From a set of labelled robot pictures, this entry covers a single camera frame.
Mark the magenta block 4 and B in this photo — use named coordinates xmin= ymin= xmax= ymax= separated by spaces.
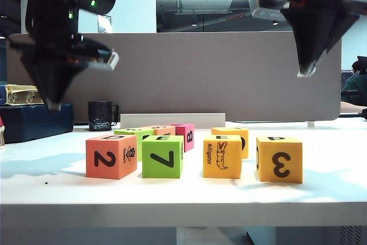
xmin=167 ymin=123 xmax=196 ymax=153

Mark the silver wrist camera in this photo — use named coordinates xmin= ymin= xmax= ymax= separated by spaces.
xmin=248 ymin=0 xmax=290 ymax=21
xmin=96 ymin=49 xmax=120 ymax=71

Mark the yellow block T and 9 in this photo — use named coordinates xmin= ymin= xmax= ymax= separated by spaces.
xmin=211 ymin=126 xmax=249 ymax=160

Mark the black mug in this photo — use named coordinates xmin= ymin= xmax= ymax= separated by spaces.
xmin=87 ymin=100 xmax=119 ymax=132

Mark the dark blue case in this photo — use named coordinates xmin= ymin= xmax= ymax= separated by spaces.
xmin=0 ymin=103 xmax=74 ymax=145

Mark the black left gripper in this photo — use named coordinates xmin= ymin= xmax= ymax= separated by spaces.
xmin=8 ymin=34 xmax=113 ymax=111

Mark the yellow block P and 3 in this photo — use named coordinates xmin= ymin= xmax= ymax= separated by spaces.
xmin=256 ymin=135 xmax=304 ymax=184

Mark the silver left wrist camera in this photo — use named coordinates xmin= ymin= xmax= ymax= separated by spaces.
xmin=96 ymin=49 xmax=120 ymax=71

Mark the green block D and 3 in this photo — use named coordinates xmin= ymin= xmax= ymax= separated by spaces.
xmin=114 ymin=128 xmax=156 ymax=162

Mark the grey-brown desk divider panel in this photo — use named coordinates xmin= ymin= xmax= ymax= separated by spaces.
xmin=5 ymin=32 xmax=342 ymax=122

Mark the salmon block 3 and xylophone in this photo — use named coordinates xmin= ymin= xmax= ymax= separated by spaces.
xmin=149 ymin=125 xmax=176 ymax=137

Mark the yellow block E and alligator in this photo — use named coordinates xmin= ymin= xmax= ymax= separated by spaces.
xmin=202 ymin=135 xmax=243 ymax=179

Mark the green block E and 7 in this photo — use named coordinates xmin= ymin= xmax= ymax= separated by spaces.
xmin=141 ymin=135 xmax=185 ymax=180

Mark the red ceiling sign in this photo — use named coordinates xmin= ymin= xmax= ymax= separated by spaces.
xmin=225 ymin=13 xmax=246 ymax=22

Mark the salmon block D and 2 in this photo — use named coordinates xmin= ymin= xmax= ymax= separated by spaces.
xmin=85 ymin=134 xmax=139 ymax=180

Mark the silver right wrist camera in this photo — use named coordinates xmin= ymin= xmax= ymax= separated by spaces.
xmin=248 ymin=0 xmax=290 ymax=21

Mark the person in dark green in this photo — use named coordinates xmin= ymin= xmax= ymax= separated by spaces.
xmin=341 ymin=55 xmax=367 ymax=114

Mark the wall poster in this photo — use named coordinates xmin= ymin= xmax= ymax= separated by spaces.
xmin=97 ymin=14 xmax=112 ymax=34

